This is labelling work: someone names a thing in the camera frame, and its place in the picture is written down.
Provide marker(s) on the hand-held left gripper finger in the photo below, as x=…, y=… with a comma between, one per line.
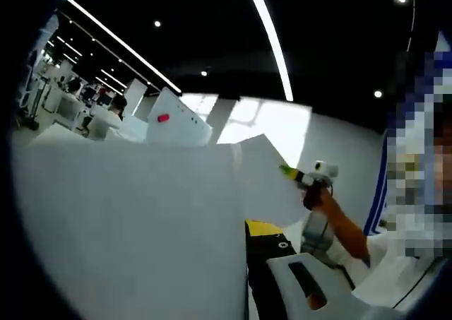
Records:
x=268, y=263

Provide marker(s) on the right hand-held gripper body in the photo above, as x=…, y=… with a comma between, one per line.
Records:
x=325, y=173

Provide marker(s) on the stack of white printing papers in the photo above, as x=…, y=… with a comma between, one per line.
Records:
x=141, y=228

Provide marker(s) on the person's right hand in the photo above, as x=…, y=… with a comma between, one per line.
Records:
x=316, y=198

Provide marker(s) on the grey worn device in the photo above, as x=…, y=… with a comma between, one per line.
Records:
x=318, y=238

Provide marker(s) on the white whiteboard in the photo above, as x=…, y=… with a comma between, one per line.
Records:
x=176, y=129

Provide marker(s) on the curved ceiling light strip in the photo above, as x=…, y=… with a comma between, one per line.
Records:
x=272, y=34

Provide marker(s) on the red whiteboard eraser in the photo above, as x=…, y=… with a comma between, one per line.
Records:
x=163, y=118

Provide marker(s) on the thin ceiling light strip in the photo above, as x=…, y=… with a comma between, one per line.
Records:
x=123, y=45

